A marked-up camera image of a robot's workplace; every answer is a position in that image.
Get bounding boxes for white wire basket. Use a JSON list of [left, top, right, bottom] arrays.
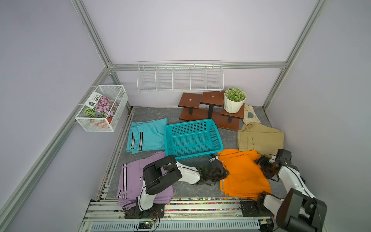
[[75, 85, 128, 132]]

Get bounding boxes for khaki folded pants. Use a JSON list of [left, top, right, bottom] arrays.
[[237, 123, 285, 155]]

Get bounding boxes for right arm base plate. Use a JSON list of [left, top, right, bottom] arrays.
[[239, 200, 273, 217]]

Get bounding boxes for pink artificial flowers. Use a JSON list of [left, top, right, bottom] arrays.
[[94, 96, 119, 118]]

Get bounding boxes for beige glove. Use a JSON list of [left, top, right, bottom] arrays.
[[243, 104, 261, 125]]

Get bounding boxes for purple pants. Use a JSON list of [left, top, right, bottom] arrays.
[[117, 151, 166, 210]]

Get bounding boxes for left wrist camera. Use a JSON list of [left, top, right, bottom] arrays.
[[209, 154, 219, 162]]

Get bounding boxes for white pot green plant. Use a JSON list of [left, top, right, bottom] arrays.
[[223, 87, 246, 114]]

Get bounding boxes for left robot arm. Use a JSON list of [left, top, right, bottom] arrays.
[[136, 155, 230, 212]]

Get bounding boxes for brown wooden tiered stand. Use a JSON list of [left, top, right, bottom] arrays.
[[178, 91, 244, 131]]

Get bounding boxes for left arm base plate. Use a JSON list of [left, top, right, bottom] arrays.
[[124, 202, 165, 219]]

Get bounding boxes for teal plastic basket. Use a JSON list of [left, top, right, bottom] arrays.
[[164, 119, 224, 161]]

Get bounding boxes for orange pants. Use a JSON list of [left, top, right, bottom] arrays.
[[217, 149, 272, 200]]

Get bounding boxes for teal folded pants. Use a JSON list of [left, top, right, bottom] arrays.
[[126, 118, 168, 154]]

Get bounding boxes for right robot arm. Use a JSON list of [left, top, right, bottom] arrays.
[[255, 149, 327, 232]]

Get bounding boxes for white wire wall shelf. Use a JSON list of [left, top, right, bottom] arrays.
[[137, 60, 224, 92]]

